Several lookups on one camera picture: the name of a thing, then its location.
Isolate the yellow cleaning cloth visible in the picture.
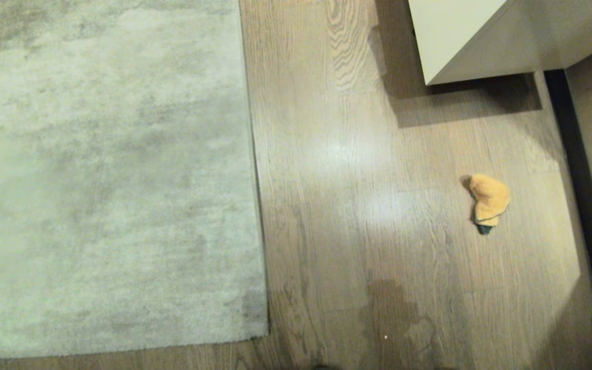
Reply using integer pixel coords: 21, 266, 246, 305
469, 174, 511, 235

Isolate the black floor track strip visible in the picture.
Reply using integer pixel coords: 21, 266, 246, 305
544, 69, 592, 323

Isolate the grey shaggy rug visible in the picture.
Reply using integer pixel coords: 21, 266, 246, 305
0, 0, 270, 360

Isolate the white cabinet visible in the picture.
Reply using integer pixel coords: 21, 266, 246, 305
408, 0, 592, 86

